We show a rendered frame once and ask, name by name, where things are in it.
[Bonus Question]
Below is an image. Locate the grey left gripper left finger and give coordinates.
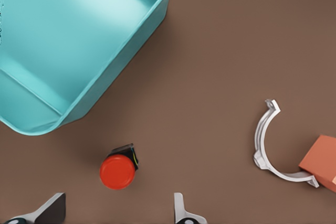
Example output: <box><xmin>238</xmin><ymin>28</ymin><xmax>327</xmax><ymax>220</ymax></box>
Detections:
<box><xmin>3</xmin><ymin>192</ymin><xmax>67</xmax><ymax>224</ymax></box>

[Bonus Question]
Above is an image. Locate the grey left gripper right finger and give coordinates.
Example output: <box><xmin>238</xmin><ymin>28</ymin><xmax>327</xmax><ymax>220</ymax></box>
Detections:
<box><xmin>174</xmin><ymin>192</ymin><xmax>208</xmax><ymax>224</ymax></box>

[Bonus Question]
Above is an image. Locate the red push button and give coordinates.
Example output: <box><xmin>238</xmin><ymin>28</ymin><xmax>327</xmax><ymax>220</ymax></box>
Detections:
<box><xmin>99</xmin><ymin>143</ymin><xmax>140</xmax><ymax>190</ymax></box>

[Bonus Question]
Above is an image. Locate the orange box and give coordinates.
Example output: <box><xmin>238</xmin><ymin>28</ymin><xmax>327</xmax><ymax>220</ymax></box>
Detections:
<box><xmin>298</xmin><ymin>134</ymin><xmax>336</xmax><ymax>193</ymax></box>

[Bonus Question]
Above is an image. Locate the blue storage box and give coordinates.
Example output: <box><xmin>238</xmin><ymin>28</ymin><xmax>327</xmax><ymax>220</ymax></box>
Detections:
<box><xmin>0</xmin><ymin>0</ymin><xmax>177</xmax><ymax>136</ymax></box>

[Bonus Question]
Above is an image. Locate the white curved pipe clamp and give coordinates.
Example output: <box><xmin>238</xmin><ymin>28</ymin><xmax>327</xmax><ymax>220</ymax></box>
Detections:
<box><xmin>253</xmin><ymin>99</ymin><xmax>320</xmax><ymax>189</ymax></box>

